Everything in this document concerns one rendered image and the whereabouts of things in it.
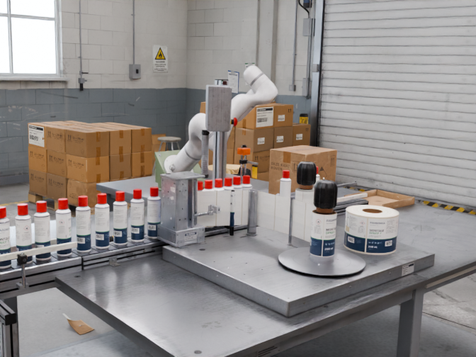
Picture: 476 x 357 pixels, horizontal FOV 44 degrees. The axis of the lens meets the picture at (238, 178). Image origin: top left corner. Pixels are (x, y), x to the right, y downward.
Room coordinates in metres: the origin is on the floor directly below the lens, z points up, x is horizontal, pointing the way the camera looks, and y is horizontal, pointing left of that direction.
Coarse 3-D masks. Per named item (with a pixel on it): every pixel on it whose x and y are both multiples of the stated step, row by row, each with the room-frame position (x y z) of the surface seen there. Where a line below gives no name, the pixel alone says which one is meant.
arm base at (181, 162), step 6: (174, 156) 3.47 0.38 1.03; (180, 156) 3.32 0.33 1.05; (186, 156) 3.28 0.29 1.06; (168, 162) 3.40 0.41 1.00; (174, 162) 3.36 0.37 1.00; (180, 162) 3.32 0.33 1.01; (186, 162) 3.30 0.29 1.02; (192, 162) 3.30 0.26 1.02; (168, 168) 3.37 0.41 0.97; (174, 168) 3.35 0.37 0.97; (180, 168) 3.34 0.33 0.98; (186, 168) 3.33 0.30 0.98; (192, 168) 3.35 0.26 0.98
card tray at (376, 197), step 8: (360, 192) 3.33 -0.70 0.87; (368, 192) 3.37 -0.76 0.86; (376, 192) 3.42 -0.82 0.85; (384, 192) 3.38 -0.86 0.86; (368, 200) 3.27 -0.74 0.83; (376, 200) 3.28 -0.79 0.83; (384, 200) 3.28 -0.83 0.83; (392, 200) 3.29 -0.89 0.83; (400, 200) 3.14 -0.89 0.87; (408, 200) 3.19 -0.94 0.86; (392, 208) 3.10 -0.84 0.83
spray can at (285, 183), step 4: (284, 172) 2.72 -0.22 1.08; (288, 172) 2.72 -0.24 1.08; (284, 176) 2.72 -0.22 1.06; (288, 176) 2.73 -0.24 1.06; (280, 180) 2.73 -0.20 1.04; (284, 180) 2.72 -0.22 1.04; (288, 180) 2.72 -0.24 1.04; (280, 184) 2.73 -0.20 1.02; (284, 184) 2.71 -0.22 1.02; (288, 184) 2.72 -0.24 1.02; (280, 188) 2.73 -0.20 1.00; (284, 188) 2.71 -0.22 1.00; (288, 188) 2.72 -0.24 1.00; (280, 192) 2.72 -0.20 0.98; (284, 192) 2.71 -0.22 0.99; (288, 192) 2.72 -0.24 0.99; (284, 196) 2.71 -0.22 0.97; (288, 196) 2.72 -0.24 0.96
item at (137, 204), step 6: (138, 192) 2.19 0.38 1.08; (138, 198) 2.19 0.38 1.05; (132, 204) 2.19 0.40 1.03; (138, 204) 2.18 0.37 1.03; (132, 210) 2.19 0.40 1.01; (138, 210) 2.18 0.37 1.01; (132, 216) 2.19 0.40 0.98; (138, 216) 2.18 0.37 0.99; (132, 222) 2.19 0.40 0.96; (138, 222) 2.18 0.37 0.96; (132, 228) 2.19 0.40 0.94; (138, 228) 2.18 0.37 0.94; (132, 234) 2.19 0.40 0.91; (138, 234) 2.18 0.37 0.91; (132, 240) 2.19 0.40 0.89; (138, 240) 2.18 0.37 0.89
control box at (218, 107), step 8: (208, 88) 2.48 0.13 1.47; (216, 88) 2.49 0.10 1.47; (224, 88) 2.49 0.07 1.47; (208, 96) 2.48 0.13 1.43; (216, 96) 2.49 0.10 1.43; (224, 96) 2.49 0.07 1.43; (208, 104) 2.48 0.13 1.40; (216, 104) 2.49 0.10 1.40; (224, 104) 2.49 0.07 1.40; (208, 112) 2.48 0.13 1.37; (216, 112) 2.49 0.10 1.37; (224, 112) 2.49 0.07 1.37; (208, 120) 2.48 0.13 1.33; (216, 120) 2.49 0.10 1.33; (224, 120) 2.49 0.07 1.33; (208, 128) 2.48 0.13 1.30; (216, 128) 2.49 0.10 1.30; (224, 128) 2.49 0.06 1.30
